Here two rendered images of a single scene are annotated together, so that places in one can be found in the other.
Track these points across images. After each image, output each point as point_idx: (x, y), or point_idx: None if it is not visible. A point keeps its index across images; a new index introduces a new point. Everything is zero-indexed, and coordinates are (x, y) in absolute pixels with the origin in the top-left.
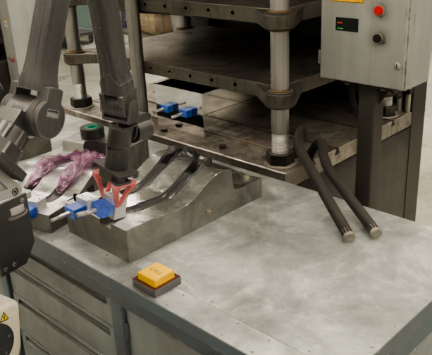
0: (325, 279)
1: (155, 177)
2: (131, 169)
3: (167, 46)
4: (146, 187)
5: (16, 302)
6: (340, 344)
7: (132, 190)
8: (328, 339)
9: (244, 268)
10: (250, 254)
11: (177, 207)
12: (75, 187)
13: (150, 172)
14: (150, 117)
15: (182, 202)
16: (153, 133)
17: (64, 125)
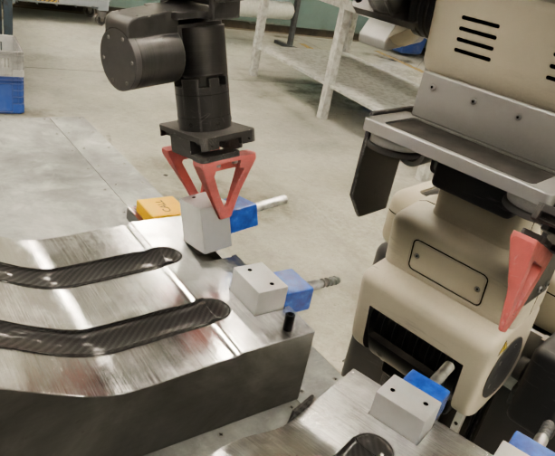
0: None
1: (27, 335)
2: (173, 125)
3: None
4: (75, 329)
5: (365, 272)
6: (22, 128)
7: (118, 346)
8: (27, 133)
9: (15, 209)
10: None
11: (57, 241)
12: (291, 451)
13: (29, 351)
14: (107, 27)
15: (33, 248)
16: (103, 66)
17: None
